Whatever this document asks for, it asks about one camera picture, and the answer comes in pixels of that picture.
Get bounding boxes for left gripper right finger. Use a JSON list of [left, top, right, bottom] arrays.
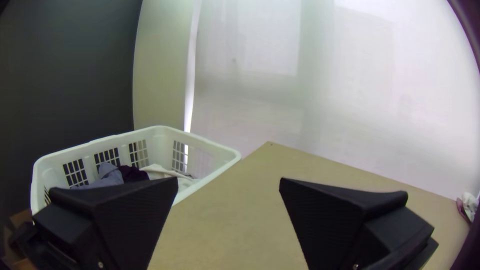
[[278, 177, 440, 270]]

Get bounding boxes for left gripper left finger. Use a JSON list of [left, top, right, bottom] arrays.
[[31, 176, 179, 270]]

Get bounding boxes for heap of clothes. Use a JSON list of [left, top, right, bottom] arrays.
[[71, 161, 200, 193]]

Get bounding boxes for white laundry basket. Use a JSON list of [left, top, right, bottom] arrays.
[[30, 125, 242, 217]]

